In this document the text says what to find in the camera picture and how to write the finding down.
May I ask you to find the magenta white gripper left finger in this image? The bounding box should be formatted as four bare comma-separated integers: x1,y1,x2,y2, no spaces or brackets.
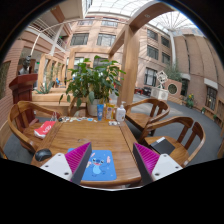
41,143,92,185

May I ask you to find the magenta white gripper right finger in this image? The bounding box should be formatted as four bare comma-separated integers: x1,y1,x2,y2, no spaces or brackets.
133,143,182,185

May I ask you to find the blue Stitch mouse pad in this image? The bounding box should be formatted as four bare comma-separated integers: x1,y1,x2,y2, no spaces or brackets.
67,148,118,182

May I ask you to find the black computer mouse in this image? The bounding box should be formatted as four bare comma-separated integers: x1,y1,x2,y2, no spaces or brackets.
35,148,52,162

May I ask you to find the black notebook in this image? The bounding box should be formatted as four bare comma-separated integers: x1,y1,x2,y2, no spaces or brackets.
150,137,175,154

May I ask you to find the red white pouch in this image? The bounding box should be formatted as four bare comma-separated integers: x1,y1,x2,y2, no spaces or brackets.
34,121,55,139

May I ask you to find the near right wooden armchair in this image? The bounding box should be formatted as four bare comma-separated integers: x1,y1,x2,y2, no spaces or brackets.
138,116,206,167

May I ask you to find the wooden armchair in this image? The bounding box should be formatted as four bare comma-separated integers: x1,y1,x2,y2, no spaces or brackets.
125,98,170,131
8,101,61,153
138,116,206,167

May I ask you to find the far right wooden armchair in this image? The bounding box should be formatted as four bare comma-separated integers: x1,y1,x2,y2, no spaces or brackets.
125,98,170,131

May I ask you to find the white pump bottle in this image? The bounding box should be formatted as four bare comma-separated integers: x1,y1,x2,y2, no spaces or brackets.
116,101,126,122

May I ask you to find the blue tube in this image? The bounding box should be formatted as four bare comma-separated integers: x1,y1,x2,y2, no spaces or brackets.
97,104,104,121

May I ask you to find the left wooden armchair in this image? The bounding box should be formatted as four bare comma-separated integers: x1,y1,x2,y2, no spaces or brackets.
8,101,61,153

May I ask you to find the yellow lotion bottle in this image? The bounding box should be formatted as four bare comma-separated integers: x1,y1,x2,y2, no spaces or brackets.
105,103,114,120

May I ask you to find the white geometric sculpture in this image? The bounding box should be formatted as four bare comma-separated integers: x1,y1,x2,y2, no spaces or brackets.
151,70,168,101

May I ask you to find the green potted plant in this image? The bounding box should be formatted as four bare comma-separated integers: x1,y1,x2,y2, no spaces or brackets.
65,55,125,116

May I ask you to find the dark bust statue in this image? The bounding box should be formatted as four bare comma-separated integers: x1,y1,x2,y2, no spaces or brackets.
18,55,31,75

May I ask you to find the wooden pillar arch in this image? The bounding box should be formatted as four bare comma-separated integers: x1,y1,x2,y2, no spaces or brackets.
108,1,172,105

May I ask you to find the red wooden pedestal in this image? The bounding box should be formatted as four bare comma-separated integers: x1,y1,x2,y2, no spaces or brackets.
8,73,39,124

